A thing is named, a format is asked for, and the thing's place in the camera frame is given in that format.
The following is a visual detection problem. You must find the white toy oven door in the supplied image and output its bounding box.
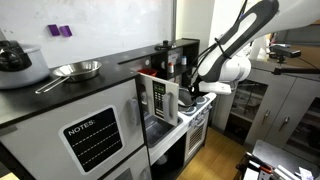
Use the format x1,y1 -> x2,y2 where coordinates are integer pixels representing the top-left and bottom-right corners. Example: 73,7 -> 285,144
184,113 -> 210,161

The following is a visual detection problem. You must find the purple magnet block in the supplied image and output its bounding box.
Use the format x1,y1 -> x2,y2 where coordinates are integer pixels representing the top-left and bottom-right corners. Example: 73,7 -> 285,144
59,25 -> 73,38
47,24 -> 61,37

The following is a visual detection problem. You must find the white paper roll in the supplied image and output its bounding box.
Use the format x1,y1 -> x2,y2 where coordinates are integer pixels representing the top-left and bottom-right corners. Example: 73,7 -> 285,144
249,34 -> 269,61

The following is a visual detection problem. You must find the black notes chalkboard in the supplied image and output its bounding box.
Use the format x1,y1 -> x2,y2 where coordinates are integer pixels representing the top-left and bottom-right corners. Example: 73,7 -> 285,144
59,105 -> 125,176

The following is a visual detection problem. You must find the white and black toy kitchen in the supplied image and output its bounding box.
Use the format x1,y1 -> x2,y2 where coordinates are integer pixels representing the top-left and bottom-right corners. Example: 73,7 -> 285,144
0,38 -> 218,180

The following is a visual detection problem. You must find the red bowl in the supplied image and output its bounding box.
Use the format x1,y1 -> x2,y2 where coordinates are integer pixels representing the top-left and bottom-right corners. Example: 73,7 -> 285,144
137,68 -> 158,78

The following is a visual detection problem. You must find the steel frying pan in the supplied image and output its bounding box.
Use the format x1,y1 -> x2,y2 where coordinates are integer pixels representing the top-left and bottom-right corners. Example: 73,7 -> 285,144
34,60 -> 103,95

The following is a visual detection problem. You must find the grey cabinet with glass doors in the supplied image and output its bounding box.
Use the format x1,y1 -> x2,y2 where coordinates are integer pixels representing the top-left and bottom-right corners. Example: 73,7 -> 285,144
211,58 -> 320,168

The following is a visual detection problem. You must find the toy stove top with burners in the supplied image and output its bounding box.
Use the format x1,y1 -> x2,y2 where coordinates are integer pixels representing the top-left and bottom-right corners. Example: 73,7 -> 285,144
177,94 -> 211,117

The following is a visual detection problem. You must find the black camera on tripod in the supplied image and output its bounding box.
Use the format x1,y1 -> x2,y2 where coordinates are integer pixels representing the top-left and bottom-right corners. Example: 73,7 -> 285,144
268,44 -> 320,76

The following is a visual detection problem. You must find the large grey pot black lid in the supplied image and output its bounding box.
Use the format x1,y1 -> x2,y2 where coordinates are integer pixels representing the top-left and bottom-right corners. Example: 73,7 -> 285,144
0,39 -> 51,90

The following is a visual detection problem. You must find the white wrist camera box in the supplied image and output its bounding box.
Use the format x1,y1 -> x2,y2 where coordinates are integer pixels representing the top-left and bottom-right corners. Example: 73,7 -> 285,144
198,80 -> 232,96

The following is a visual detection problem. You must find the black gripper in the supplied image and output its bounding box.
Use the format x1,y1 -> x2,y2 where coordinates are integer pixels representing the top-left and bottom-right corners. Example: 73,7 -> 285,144
188,79 -> 201,98

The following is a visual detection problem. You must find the white toy microwave door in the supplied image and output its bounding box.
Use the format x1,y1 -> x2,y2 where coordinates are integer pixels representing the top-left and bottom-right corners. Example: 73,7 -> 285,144
139,72 -> 180,127

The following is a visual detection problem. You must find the grey toy sink basin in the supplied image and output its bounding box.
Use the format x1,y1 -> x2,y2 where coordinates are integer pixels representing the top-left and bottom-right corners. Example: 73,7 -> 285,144
143,111 -> 184,149

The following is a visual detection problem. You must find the grey metal table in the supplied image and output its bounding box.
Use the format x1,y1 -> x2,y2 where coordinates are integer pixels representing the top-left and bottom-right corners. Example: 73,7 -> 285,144
251,139 -> 320,180

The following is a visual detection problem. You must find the whiteboard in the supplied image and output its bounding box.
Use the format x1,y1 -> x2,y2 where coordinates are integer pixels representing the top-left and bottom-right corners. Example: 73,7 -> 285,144
0,0 -> 177,69

